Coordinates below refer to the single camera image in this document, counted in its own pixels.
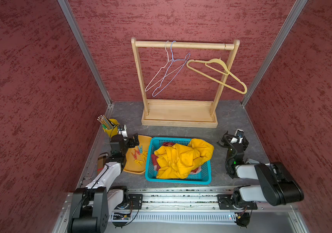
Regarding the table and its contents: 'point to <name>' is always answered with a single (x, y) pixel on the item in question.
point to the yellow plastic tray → (130, 165)
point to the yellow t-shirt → (175, 161)
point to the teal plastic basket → (203, 176)
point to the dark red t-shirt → (155, 164)
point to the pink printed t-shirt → (198, 171)
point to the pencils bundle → (108, 124)
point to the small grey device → (252, 161)
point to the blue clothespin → (141, 149)
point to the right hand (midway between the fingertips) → (234, 135)
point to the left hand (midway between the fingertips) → (130, 136)
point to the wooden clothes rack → (196, 113)
